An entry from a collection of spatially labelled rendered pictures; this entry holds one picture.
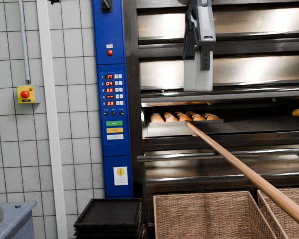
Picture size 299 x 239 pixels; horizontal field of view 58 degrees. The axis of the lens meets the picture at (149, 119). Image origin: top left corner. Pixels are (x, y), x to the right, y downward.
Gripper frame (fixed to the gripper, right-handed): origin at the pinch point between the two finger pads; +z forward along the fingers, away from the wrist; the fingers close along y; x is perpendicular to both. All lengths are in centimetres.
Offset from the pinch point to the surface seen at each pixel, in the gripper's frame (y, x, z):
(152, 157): -59, -7, 29
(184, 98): -81, 10, 5
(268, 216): -80, 54, 68
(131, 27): -96, -17, -33
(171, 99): -81, 3, 6
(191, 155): -59, 10, 29
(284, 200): -2.7, 20.5, 25.7
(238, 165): -31.0, 20.1, 25.6
